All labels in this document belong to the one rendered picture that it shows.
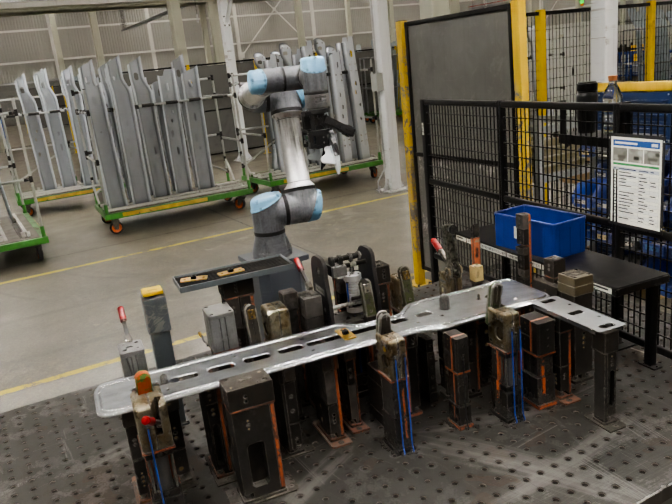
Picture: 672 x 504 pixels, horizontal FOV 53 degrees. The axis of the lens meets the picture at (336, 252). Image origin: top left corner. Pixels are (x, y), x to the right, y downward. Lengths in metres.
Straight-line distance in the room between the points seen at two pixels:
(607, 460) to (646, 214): 0.82
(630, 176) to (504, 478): 1.07
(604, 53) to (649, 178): 4.07
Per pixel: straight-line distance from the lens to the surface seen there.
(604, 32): 6.33
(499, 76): 4.27
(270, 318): 2.01
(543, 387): 2.14
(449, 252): 2.25
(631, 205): 2.39
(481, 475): 1.88
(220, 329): 1.98
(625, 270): 2.35
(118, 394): 1.87
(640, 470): 1.95
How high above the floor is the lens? 1.77
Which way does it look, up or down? 16 degrees down
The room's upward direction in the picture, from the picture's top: 6 degrees counter-clockwise
